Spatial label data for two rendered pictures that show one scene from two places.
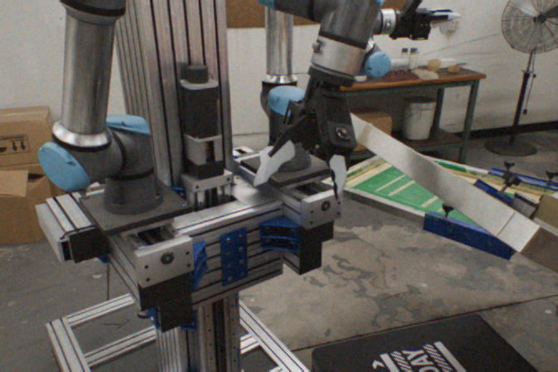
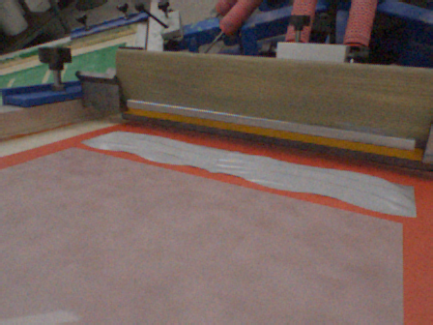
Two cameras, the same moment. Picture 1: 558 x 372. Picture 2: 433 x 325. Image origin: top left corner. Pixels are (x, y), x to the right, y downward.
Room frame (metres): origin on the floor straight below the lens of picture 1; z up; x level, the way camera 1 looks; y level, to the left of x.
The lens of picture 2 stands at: (0.70, -0.46, 1.52)
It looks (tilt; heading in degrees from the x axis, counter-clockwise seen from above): 47 degrees down; 326
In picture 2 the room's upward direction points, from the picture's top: 18 degrees counter-clockwise
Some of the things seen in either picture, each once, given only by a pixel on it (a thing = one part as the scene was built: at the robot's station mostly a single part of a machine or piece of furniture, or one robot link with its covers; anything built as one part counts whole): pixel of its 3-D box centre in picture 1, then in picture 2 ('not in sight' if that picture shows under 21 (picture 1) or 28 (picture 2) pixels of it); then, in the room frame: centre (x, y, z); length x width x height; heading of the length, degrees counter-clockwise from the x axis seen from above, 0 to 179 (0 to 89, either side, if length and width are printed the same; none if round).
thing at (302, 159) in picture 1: (287, 148); not in sight; (1.46, -0.02, 1.31); 0.15 x 0.15 x 0.10
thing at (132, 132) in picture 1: (124, 142); not in sight; (1.17, 0.39, 1.42); 0.13 x 0.12 x 0.14; 152
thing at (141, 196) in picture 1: (132, 183); not in sight; (1.17, 0.39, 1.31); 0.15 x 0.15 x 0.10
